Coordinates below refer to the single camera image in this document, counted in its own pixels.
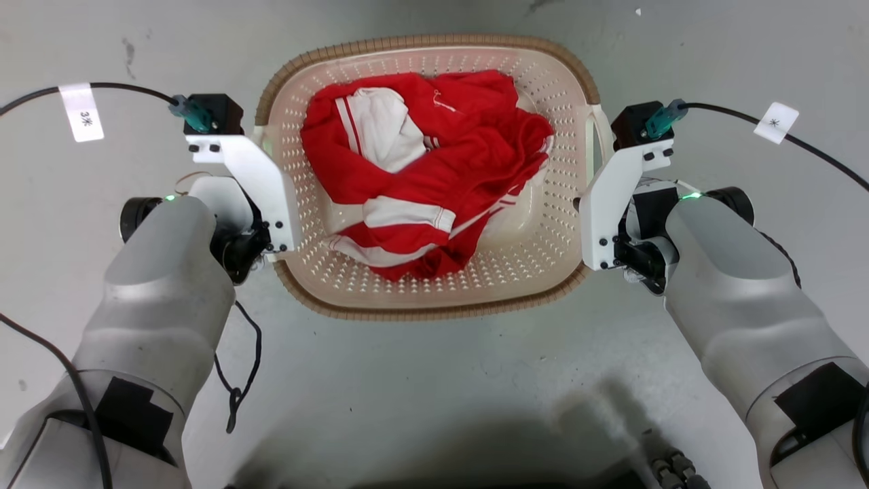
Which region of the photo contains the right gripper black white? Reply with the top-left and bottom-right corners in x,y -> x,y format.
614,180 -> 697,297

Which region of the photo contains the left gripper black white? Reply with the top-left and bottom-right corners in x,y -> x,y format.
191,176 -> 272,285

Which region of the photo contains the beige laundry basket brown rim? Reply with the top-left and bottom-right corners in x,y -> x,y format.
255,34 -> 616,322

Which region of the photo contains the small white paper label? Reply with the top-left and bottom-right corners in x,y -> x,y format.
753,101 -> 800,145

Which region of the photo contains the red and white garment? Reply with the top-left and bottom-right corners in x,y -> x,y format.
300,69 -> 555,283

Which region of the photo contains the white paper label with print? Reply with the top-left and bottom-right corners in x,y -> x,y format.
59,82 -> 105,143

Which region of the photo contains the white right camera bracket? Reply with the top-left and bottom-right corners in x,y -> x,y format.
578,139 -> 676,272

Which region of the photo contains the white camera bracket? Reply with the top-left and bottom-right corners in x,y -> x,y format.
185,134 -> 303,255
578,139 -> 676,272

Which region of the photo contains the white left camera bracket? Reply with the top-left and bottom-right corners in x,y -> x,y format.
185,134 -> 303,255

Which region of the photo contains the thin black hanging cable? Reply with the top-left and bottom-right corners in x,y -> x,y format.
213,300 -> 263,435

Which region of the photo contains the black cable green plug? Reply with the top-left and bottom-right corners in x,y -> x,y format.
644,98 -> 869,193
0,82 -> 217,134

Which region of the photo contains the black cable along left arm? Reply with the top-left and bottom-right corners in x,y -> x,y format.
0,312 -> 113,489

